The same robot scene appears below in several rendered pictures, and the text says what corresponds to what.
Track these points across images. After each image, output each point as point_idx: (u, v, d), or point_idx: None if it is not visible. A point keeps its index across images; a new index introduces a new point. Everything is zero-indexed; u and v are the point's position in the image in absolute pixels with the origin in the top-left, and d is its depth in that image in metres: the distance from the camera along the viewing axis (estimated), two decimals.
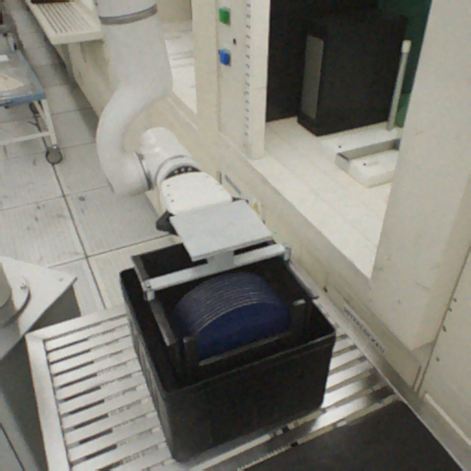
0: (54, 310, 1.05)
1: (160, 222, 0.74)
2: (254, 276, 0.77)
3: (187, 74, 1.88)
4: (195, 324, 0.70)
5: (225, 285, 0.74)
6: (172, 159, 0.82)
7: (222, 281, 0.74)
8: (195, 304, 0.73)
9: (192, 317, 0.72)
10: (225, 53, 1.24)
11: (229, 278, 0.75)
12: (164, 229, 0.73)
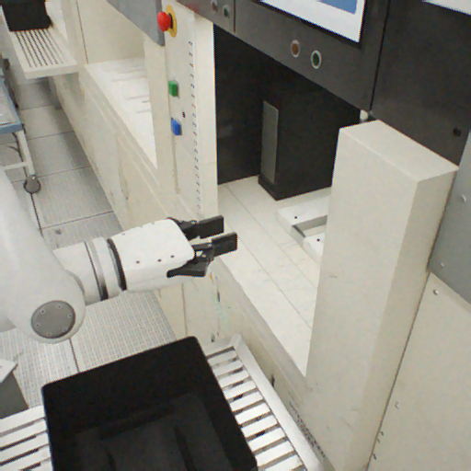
0: None
1: (201, 267, 0.65)
2: None
3: None
4: None
5: None
6: (95, 250, 0.63)
7: None
8: None
9: None
10: (177, 124, 1.20)
11: None
12: (207, 267, 0.67)
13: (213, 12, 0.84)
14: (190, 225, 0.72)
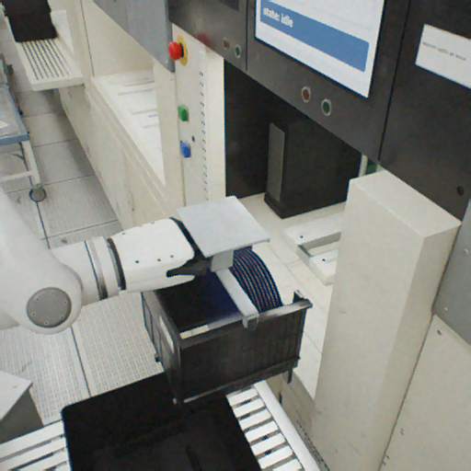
0: (8, 419, 1.06)
1: (201, 266, 0.66)
2: None
3: None
4: (272, 298, 0.75)
5: (233, 270, 0.77)
6: (94, 249, 0.63)
7: (231, 270, 0.77)
8: (251, 297, 0.75)
9: (261, 303, 0.75)
10: (186, 147, 1.24)
11: None
12: (206, 265, 0.67)
13: (225, 49, 0.88)
14: None
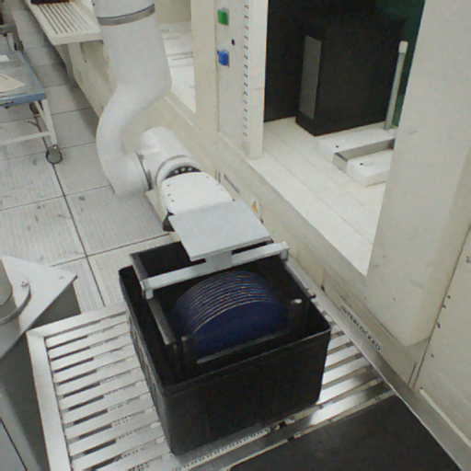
0: (54, 308, 1.07)
1: (166, 223, 0.74)
2: (250, 274, 0.78)
3: (186, 74, 1.89)
4: (193, 322, 0.71)
5: (224, 284, 0.75)
6: (172, 159, 0.82)
7: (219, 281, 0.75)
8: (192, 304, 0.74)
9: (191, 315, 0.73)
10: (224, 54, 1.25)
11: (225, 277, 0.76)
12: (172, 229, 0.73)
13: None
14: None
